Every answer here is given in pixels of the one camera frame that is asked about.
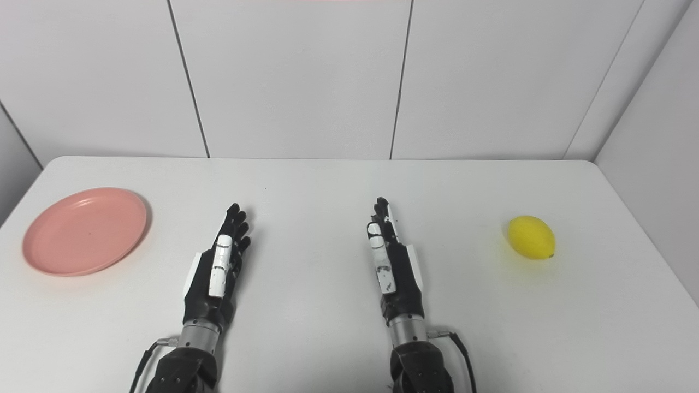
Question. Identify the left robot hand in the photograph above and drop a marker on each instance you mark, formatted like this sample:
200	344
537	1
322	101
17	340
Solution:
210	284

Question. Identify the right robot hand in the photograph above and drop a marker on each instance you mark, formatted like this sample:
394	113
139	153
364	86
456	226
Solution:
401	278

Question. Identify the pink round plate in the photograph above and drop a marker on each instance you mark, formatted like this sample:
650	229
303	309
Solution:
85	231

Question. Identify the yellow lemon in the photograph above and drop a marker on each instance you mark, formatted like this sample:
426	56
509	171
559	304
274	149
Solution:
531	237

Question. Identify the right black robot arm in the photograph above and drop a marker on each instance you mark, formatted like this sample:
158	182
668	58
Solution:
416	357

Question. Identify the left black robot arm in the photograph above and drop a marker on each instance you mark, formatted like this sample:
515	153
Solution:
185	360

